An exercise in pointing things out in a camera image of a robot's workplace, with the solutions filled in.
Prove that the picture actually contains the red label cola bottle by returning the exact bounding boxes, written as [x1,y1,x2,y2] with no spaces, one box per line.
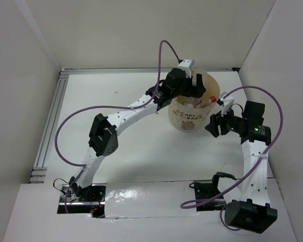
[195,96,217,108]

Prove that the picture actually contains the red white label bottle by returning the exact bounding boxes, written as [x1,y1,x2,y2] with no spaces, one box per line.
[179,100,196,108]

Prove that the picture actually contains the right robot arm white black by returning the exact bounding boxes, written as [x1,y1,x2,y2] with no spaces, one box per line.
[205,100,278,234]

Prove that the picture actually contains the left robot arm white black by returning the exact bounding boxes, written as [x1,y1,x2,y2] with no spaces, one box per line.
[69,68,206,201]

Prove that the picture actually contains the beige capybara bin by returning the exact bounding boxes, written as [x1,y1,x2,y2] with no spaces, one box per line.
[168,69,220,132]

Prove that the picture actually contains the white tape sheet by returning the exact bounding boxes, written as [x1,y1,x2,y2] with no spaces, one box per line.
[105,181,198,218]

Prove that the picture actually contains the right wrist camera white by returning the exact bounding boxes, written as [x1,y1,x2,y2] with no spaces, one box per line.
[217,92,234,116]

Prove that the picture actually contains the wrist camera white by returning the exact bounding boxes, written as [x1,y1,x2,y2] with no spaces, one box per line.
[177,59,194,78]
[217,92,234,116]

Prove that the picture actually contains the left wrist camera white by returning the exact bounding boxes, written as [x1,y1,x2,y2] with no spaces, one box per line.
[177,59,194,78]

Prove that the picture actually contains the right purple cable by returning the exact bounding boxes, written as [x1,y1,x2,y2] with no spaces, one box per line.
[179,85,285,231]

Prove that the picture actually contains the aluminium frame rail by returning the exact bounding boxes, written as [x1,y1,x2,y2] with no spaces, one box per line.
[35,69,243,184]

